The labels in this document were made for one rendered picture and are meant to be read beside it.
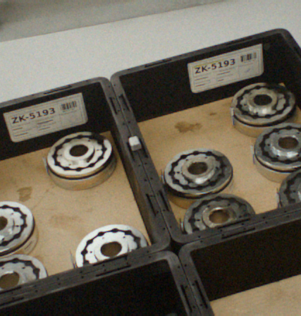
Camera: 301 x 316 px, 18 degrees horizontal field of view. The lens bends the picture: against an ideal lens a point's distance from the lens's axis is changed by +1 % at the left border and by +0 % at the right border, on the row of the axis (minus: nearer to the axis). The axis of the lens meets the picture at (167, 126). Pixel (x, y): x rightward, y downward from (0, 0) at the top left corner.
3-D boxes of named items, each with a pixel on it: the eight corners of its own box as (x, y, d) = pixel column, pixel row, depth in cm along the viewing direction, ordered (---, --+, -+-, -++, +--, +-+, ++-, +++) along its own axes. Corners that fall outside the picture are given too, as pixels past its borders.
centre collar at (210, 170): (177, 165, 142) (176, 162, 142) (207, 156, 143) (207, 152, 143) (187, 185, 139) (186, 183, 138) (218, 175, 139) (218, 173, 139)
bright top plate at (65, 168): (41, 146, 151) (41, 143, 151) (102, 127, 153) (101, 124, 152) (56, 185, 143) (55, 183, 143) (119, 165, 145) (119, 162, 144)
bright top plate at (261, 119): (220, 98, 154) (220, 95, 154) (276, 77, 156) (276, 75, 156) (249, 132, 147) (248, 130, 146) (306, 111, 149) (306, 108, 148)
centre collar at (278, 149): (268, 137, 144) (268, 135, 144) (300, 131, 145) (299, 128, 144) (275, 159, 141) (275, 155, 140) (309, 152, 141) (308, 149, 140)
